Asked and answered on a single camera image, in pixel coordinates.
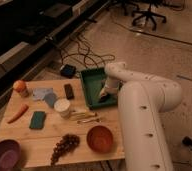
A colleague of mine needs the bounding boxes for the wooden table board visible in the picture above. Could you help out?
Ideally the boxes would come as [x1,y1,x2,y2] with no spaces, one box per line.
[0,79,126,169]

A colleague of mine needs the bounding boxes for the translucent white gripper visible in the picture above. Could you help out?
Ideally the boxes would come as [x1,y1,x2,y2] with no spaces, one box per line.
[99,77,120,98]

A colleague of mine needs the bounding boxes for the green sponge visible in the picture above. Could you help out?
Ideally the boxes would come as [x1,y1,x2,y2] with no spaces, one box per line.
[29,111,46,130]

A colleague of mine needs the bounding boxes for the black dish brush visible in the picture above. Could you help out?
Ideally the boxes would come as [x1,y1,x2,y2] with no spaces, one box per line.
[98,94,110,103]

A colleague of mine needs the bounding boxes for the purple bowl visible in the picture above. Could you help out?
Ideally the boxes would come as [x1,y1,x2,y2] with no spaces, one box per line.
[0,139,21,171]

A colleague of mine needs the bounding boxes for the golden spoon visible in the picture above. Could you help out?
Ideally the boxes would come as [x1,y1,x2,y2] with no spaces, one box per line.
[77,118,102,124]

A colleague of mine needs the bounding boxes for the black rectangular block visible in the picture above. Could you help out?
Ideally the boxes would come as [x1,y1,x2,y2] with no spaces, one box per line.
[64,84,74,100]

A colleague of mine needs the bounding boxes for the black power adapter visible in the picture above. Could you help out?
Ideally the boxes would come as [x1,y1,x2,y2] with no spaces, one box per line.
[60,64,76,79]

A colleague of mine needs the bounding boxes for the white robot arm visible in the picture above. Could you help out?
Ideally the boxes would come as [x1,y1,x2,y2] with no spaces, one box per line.
[101,62,182,171]

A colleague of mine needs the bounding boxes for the light blue cloth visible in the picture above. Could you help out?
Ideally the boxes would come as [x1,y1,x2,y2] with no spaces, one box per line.
[33,88,57,108]

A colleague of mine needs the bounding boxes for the orange-lidded spice jar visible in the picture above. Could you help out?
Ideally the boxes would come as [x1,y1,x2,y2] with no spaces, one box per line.
[13,80,29,98]

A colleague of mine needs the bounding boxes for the black floor cables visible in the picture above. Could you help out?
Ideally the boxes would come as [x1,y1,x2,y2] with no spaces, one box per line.
[48,33,117,68]

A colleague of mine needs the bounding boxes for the black office chair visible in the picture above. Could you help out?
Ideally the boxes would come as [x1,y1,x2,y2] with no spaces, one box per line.
[107,0,167,30]

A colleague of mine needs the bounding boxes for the dark grape bunch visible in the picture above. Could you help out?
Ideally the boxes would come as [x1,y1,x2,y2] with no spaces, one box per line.
[50,134,80,165]

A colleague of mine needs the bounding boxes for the red-brown bowl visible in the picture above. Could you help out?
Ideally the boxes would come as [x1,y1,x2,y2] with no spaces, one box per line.
[86,125,113,153]

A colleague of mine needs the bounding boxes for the white cup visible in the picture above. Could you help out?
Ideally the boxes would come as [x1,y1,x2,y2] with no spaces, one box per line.
[54,99,71,118]

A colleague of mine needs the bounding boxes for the orange carrot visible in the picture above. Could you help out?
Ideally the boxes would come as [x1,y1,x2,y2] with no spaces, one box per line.
[7,104,29,124]

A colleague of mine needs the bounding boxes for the green plastic tray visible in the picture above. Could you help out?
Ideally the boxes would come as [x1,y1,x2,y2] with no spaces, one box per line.
[80,67,117,109]

